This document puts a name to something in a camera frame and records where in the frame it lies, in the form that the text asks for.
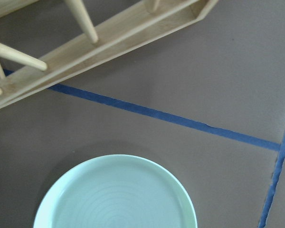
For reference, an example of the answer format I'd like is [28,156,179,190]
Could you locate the wooden dish rack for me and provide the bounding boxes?
[0,0,216,109]

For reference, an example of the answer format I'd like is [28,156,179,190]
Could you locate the light green ceramic plate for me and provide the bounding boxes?
[33,154,198,228]

